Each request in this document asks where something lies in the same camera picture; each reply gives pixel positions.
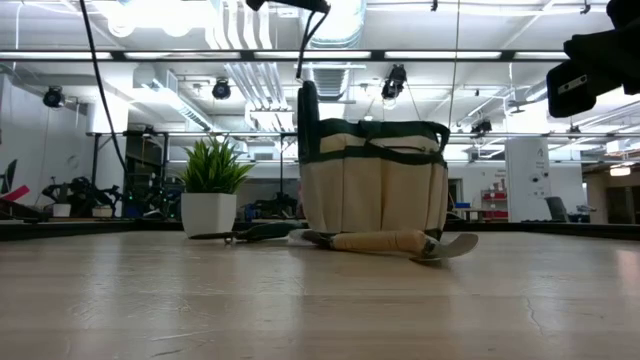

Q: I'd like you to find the black hanging cable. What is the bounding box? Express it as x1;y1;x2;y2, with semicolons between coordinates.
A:
78;0;129;174

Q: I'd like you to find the white pillar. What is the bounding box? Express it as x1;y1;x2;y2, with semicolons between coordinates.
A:
504;137;552;223

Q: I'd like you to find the black ceiling spotlight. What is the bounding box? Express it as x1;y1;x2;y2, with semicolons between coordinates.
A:
380;63;407;100
42;85;66;109
469;118;494;137
211;78;232;100

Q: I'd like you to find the long ceiling light strip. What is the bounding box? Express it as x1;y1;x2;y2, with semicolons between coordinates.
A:
0;48;571;63

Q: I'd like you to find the dark office chair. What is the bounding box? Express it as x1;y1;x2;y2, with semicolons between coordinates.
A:
544;196;571;223

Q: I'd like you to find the black aluminium table frame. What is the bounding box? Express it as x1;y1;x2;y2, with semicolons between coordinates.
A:
0;218;640;242

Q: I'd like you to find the wooden-handled wide trowel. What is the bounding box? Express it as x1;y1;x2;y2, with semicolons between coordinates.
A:
299;228;480;264

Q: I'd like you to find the red flat bar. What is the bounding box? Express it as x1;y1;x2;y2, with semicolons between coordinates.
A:
0;184;30;202

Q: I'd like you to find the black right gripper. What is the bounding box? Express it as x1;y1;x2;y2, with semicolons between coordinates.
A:
545;0;640;119

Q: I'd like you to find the red storage shelf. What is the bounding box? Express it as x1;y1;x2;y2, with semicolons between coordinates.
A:
480;188;509;220

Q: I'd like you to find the green plant in white pot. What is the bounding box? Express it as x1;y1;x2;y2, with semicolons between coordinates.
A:
178;134;255;239

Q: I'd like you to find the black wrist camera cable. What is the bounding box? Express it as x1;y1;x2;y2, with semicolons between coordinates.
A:
295;8;332;81

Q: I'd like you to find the green-handled garden tool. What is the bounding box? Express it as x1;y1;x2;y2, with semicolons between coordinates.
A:
189;221;304;245

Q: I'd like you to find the cream and green gardening bag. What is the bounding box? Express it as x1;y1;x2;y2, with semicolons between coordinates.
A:
297;79;451;241

